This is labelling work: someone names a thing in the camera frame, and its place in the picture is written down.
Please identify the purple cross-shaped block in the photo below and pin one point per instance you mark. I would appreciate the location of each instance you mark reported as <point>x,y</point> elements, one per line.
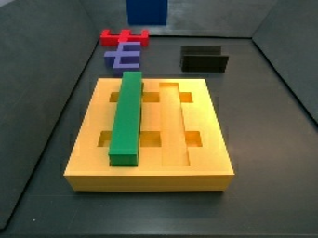
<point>125,59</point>

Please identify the green rectangular bar block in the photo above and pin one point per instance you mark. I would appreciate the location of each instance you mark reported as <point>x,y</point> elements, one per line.
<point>125,141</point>

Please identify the blue rectangular bar block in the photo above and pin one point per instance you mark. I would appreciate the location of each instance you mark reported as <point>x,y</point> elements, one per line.
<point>148,12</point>

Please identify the black angle bracket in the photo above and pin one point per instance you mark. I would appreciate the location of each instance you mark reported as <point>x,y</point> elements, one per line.
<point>202,59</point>

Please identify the yellow slotted board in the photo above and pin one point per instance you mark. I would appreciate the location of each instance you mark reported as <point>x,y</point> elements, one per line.
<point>182,152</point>

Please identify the red cross-shaped block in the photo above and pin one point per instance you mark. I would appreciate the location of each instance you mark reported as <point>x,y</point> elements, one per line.
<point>110,39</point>

